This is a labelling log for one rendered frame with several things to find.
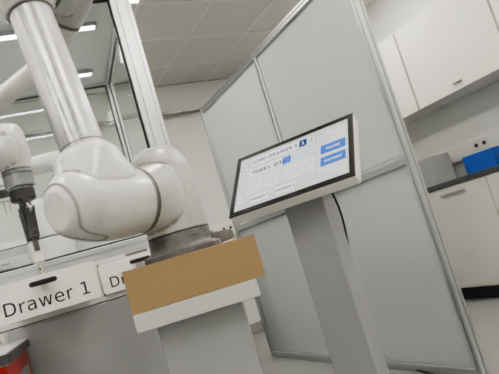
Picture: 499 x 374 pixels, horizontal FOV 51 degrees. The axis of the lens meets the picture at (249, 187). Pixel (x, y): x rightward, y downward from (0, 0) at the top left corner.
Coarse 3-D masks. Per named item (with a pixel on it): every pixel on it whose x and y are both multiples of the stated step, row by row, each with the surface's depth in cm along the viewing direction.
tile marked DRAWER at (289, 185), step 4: (292, 180) 190; (284, 184) 191; (288, 184) 190; (292, 184) 189; (276, 188) 192; (280, 188) 191; (284, 188) 190; (288, 188) 188; (292, 188) 187; (276, 192) 191; (280, 192) 190; (284, 192) 188
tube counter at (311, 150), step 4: (304, 148) 197; (308, 148) 195; (312, 148) 194; (296, 152) 198; (300, 152) 197; (304, 152) 195; (308, 152) 194; (312, 152) 193; (288, 156) 200; (292, 156) 198; (296, 156) 197; (300, 156) 196; (304, 156) 194; (276, 160) 202; (280, 160) 201; (284, 160) 199; (288, 160) 198; (292, 160) 197; (276, 164) 201; (280, 164) 200; (284, 164) 198
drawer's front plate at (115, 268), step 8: (136, 256) 191; (104, 264) 187; (112, 264) 188; (120, 264) 189; (128, 264) 190; (136, 264) 191; (144, 264) 192; (104, 272) 187; (112, 272) 188; (120, 272) 188; (104, 280) 186; (112, 280) 187; (120, 280) 188; (104, 288) 186; (112, 288) 186; (120, 288) 187
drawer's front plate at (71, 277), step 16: (48, 272) 152; (64, 272) 153; (80, 272) 154; (96, 272) 156; (0, 288) 147; (16, 288) 148; (32, 288) 149; (48, 288) 151; (64, 288) 152; (80, 288) 153; (96, 288) 155; (0, 304) 146; (16, 304) 147; (48, 304) 150; (64, 304) 151; (0, 320) 145; (16, 320) 146
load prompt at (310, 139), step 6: (306, 138) 200; (312, 138) 198; (288, 144) 204; (294, 144) 202; (300, 144) 200; (306, 144) 198; (276, 150) 206; (282, 150) 204; (288, 150) 202; (294, 150) 200; (258, 156) 211; (264, 156) 209; (270, 156) 206; (276, 156) 204; (252, 162) 211; (258, 162) 208; (264, 162) 206
